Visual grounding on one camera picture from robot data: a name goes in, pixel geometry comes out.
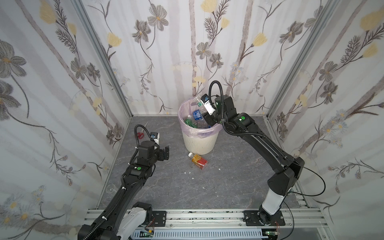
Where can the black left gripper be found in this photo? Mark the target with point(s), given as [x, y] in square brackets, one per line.
[163, 153]

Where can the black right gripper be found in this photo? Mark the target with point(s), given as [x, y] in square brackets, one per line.
[208, 115]

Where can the clear square bottle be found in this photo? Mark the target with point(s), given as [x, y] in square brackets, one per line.
[199, 104]

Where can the orange drink bottle red label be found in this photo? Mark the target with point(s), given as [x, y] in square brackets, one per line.
[199, 161]

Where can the clear bottle blue label front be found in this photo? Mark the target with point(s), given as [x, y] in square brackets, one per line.
[197, 118]

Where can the green bottle yellow cap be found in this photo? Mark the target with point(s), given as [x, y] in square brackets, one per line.
[190, 123]

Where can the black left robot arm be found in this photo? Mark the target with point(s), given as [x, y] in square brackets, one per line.
[116, 222]

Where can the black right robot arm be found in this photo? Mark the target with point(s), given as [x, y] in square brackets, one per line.
[287, 169]

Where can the pink plastic bin liner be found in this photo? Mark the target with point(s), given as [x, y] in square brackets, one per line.
[186, 108]

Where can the white ribbed waste bin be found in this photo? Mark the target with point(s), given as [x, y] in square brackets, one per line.
[200, 146]

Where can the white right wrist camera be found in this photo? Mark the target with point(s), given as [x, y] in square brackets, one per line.
[206, 102]

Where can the red handled scissors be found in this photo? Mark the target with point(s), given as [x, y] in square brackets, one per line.
[141, 129]

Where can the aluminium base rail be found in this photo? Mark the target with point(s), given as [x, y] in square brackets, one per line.
[225, 224]

